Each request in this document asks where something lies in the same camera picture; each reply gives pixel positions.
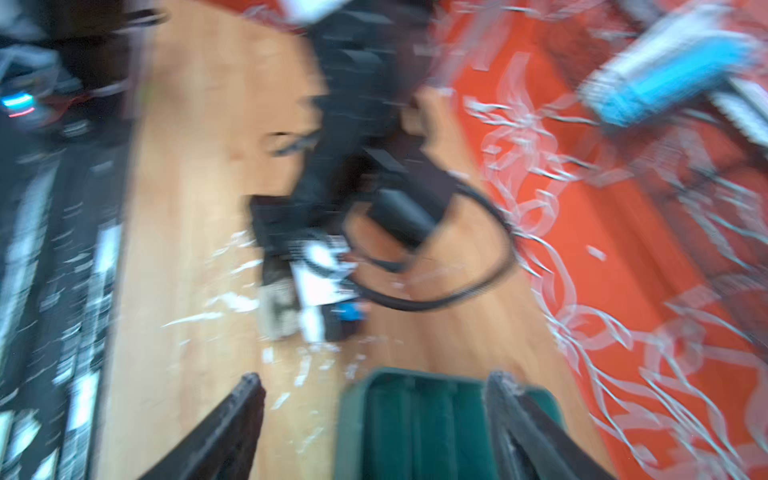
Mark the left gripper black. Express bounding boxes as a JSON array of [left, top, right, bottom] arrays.
[[248, 137, 459, 343]]

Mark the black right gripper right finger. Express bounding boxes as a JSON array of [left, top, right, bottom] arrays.
[[484, 371, 612, 479]]

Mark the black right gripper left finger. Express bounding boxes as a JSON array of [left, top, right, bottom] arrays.
[[142, 372, 266, 480]]

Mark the green compartment tray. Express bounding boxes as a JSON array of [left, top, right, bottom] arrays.
[[333, 367, 568, 479]]

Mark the blue white box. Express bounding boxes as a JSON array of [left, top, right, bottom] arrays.
[[578, 3, 759, 128]]

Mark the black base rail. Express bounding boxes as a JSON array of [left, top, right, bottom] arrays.
[[1, 1, 168, 479]]

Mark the black wire wall basket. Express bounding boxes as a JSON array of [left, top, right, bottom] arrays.
[[537, 1, 767, 348]]

